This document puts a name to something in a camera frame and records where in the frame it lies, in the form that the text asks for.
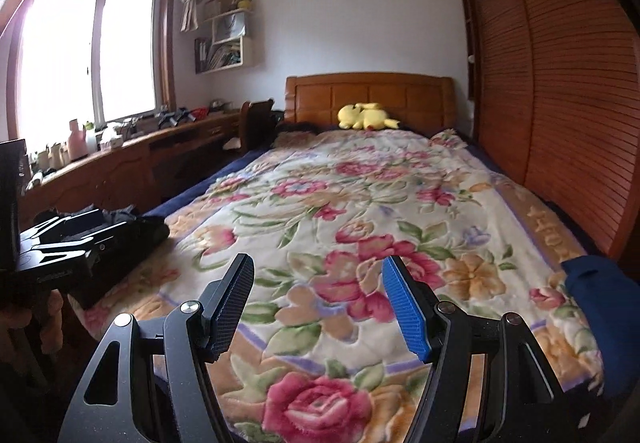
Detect pink and white bottle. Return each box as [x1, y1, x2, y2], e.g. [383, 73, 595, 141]
[67, 119, 87, 160]

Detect black devices on desk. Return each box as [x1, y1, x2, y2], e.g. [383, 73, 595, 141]
[157, 109, 194, 129]

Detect dark pillow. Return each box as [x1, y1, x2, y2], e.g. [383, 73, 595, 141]
[275, 122, 326, 136]

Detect wooden bed headboard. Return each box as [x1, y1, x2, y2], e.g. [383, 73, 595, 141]
[285, 72, 456, 139]

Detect wooden slatted wardrobe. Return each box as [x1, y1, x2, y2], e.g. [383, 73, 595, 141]
[452, 0, 640, 274]

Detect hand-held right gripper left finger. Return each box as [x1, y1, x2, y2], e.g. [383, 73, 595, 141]
[65, 253, 256, 443]

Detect blue cloth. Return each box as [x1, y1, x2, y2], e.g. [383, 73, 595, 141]
[560, 255, 640, 399]

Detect white tissue pack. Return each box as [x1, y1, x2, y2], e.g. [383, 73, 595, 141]
[99, 125, 125, 152]

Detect wooden chair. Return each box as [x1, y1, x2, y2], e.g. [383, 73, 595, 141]
[240, 98, 275, 152]

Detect floral blanket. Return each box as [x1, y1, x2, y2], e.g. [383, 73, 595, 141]
[67, 128, 607, 443]

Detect yellow plush toy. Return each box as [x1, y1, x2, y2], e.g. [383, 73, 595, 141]
[337, 102, 402, 132]

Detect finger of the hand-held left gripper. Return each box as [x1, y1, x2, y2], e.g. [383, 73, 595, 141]
[19, 227, 104, 255]
[32, 208, 109, 232]

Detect white paper bag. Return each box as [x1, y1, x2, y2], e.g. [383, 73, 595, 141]
[214, 13, 249, 43]

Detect long wooden desk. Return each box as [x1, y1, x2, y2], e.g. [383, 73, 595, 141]
[20, 110, 244, 224]

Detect window with wooden frame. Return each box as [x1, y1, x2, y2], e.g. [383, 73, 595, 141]
[10, 0, 179, 144]

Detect black double-breasted coat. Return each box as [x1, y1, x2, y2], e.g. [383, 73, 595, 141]
[70, 215, 171, 310]

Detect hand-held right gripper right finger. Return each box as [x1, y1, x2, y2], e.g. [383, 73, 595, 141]
[382, 254, 571, 443]

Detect white wall shelf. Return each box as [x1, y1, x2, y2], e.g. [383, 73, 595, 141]
[194, 0, 264, 74]

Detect person's left hand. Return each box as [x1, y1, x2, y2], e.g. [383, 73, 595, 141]
[39, 293, 65, 355]

